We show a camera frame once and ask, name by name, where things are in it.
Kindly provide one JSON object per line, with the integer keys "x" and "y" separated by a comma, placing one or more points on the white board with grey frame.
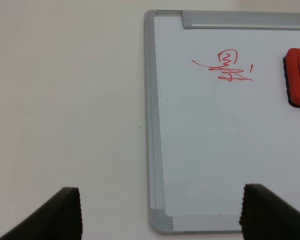
{"x": 218, "y": 115}

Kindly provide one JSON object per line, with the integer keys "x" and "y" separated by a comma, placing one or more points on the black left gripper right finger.
{"x": 265, "y": 216}

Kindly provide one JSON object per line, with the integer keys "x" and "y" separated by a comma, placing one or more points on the red whiteboard eraser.
{"x": 291, "y": 66}

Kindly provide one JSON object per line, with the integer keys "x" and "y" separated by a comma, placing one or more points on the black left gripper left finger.
{"x": 59, "y": 218}

